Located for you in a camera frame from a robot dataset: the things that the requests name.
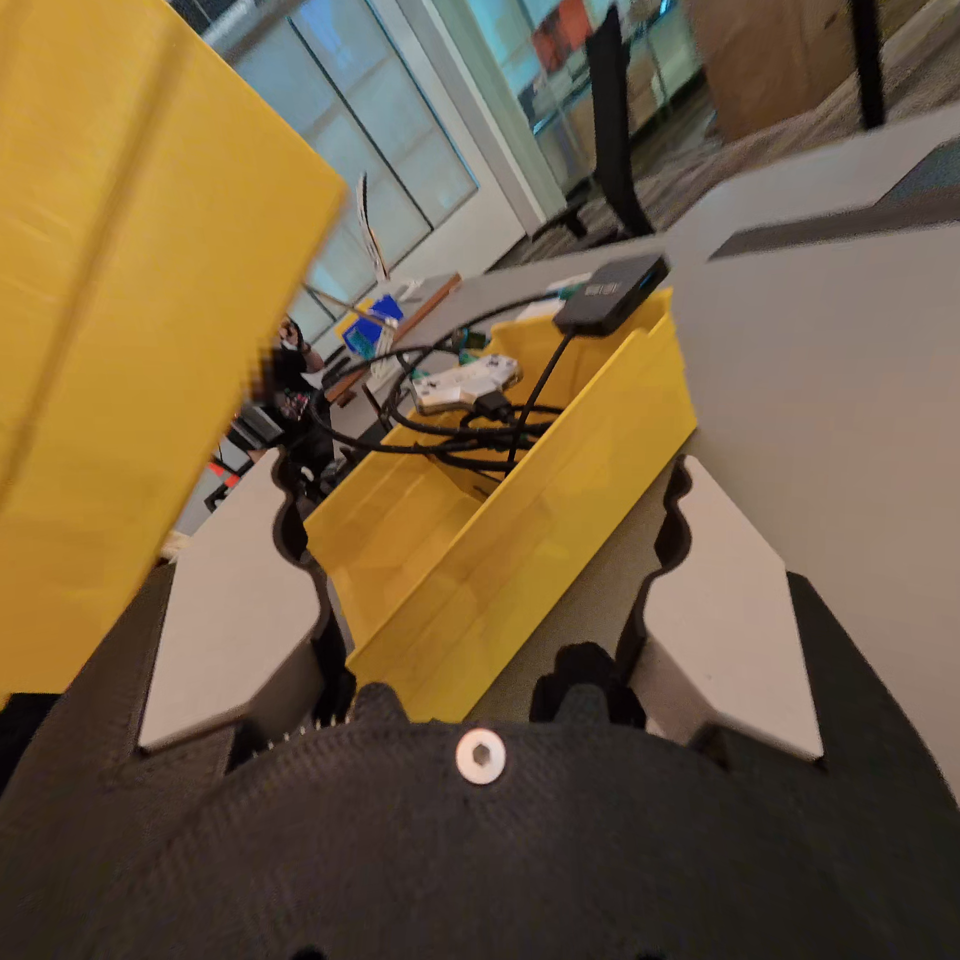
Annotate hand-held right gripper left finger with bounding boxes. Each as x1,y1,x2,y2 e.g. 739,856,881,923
137,448,354,755

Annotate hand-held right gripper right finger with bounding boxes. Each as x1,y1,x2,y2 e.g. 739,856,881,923
615,453,826,762

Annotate yellow plastic bin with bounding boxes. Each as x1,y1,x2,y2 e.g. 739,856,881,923
0,0,350,710
303,288,699,725

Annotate black square hub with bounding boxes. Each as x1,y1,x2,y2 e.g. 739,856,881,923
553,253,671,337

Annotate white adapter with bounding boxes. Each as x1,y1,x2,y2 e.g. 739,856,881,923
411,352,522,415

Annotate blue box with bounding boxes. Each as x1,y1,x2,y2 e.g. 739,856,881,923
341,294,406,354

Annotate brown cardboard sheet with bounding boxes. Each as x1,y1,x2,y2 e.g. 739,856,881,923
686,0,864,144

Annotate black pole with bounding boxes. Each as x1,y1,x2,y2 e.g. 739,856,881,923
847,0,890,130

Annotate orange poster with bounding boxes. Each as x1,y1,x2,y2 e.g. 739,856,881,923
531,0,595,75

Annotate black plug cable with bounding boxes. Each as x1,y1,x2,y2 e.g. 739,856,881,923
322,390,571,474

